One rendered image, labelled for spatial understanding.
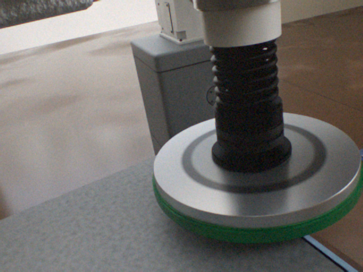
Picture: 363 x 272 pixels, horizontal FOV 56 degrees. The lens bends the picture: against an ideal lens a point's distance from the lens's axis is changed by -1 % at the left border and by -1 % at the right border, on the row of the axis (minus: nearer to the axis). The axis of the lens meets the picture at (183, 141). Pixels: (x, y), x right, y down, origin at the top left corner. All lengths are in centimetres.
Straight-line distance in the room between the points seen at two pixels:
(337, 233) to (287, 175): 131
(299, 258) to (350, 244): 126
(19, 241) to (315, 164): 33
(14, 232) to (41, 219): 3
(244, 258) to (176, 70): 92
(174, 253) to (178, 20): 99
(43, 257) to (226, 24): 29
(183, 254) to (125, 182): 16
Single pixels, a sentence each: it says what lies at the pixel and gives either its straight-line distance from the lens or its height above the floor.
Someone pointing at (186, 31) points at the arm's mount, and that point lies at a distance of 126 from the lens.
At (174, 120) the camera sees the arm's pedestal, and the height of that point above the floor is 61.
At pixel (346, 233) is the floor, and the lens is 165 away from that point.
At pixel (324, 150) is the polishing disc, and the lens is 38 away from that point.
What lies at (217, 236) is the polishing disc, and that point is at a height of 88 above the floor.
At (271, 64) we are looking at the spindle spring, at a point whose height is 100.
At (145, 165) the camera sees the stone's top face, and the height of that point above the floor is 85.
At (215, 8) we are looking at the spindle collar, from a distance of 30.
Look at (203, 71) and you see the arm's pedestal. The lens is 123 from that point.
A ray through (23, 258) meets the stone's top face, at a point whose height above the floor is 85.
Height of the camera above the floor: 109
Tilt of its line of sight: 27 degrees down
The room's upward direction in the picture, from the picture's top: 10 degrees counter-clockwise
